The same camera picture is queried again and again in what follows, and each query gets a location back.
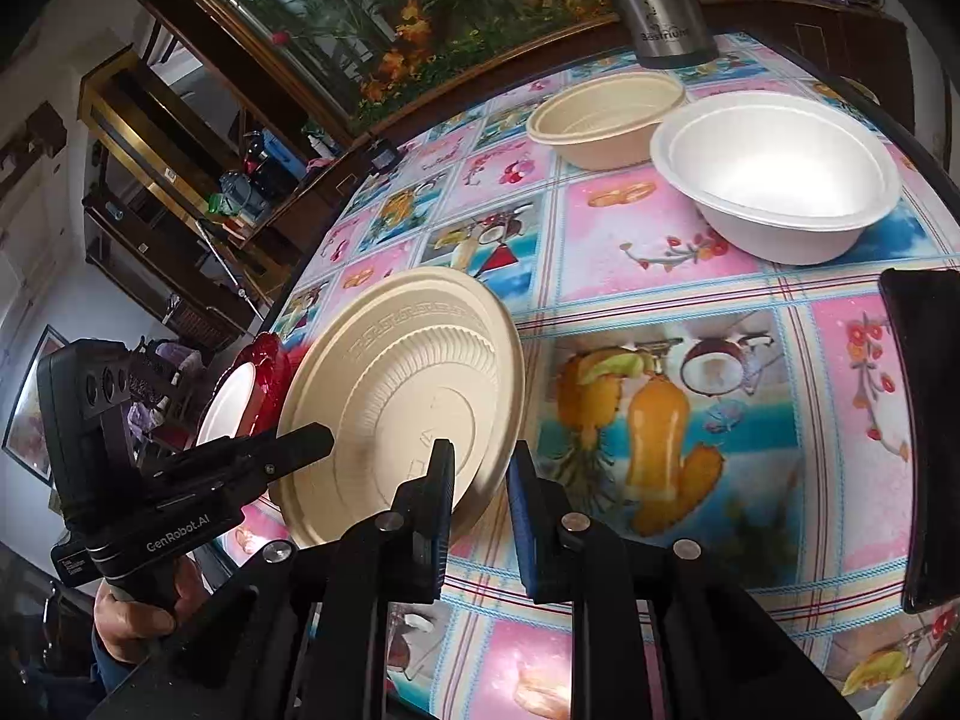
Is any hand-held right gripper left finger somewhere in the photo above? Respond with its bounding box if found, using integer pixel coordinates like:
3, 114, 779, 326
90, 439, 458, 720

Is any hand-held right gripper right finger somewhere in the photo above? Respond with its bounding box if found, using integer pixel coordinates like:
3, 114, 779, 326
506, 441, 860, 720

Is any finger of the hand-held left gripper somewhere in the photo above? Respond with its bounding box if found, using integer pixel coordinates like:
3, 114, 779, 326
223, 424, 335, 501

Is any large red glass plate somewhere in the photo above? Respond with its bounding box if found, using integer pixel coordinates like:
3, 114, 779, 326
193, 331, 301, 458

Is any beige fibre bowl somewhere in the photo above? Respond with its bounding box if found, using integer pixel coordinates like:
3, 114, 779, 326
526, 73, 687, 170

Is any white foam bowl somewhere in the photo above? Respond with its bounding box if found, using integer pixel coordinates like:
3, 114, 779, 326
649, 91, 901, 266

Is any person's left hand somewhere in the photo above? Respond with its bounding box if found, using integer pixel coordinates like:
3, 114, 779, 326
94, 555, 203, 665

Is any brown wicker basket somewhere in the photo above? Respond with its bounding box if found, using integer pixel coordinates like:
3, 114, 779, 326
161, 292, 248, 350

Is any printed fruit tablecloth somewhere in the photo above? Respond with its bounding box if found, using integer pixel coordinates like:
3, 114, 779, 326
217, 30, 960, 720

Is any grey blue pot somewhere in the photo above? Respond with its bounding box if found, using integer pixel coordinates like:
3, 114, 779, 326
220, 172, 260, 215

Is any black glossy slab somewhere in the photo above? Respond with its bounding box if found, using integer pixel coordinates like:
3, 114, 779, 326
877, 266, 960, 616

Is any stainless steel kettle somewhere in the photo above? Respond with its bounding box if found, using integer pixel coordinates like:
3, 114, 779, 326
604, 0, 721, 70

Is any framed wall picture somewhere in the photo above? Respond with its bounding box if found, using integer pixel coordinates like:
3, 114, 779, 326
2, 325, 68, 481

